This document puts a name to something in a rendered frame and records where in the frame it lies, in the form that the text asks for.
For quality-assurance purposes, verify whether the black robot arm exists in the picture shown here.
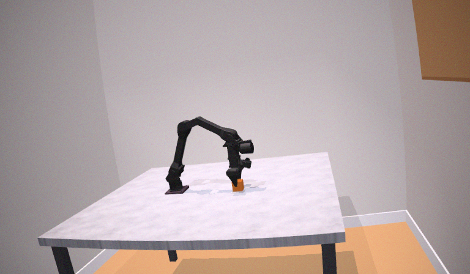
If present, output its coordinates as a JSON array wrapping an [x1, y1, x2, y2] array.
[[165, 116, 254, 192]]

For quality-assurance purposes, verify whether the orange block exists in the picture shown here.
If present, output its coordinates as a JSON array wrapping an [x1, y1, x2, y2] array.
[[232, 179, 244, 192]]

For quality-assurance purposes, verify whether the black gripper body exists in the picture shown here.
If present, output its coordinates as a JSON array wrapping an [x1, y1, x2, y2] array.
[[226, 155, 241, 176]]

